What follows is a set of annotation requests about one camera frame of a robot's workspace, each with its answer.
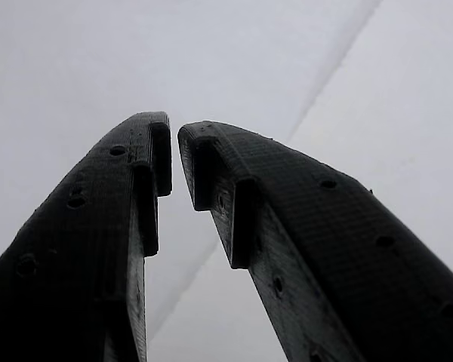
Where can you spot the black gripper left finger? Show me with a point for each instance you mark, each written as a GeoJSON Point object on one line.
{"type": "Point", "coordinates": [79, 245]}

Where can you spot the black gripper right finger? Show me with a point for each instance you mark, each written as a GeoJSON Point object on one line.
{"type": "Point", "coordinates": [343, 264]}

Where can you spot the white paper sheet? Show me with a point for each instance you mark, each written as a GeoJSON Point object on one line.
{"type": "Point", "coordinates": [79, 56]}

